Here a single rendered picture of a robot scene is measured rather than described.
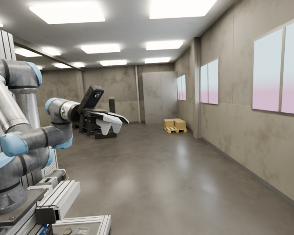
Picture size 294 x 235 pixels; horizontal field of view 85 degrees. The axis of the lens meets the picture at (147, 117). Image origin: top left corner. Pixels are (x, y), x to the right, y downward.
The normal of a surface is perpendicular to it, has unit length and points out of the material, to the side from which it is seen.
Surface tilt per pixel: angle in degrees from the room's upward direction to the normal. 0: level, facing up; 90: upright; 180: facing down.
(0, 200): 72
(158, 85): 90
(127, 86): 90
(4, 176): 90
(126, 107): 90
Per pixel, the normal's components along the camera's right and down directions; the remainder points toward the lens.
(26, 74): 0.85, 0.02
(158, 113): 0.04, 0.14
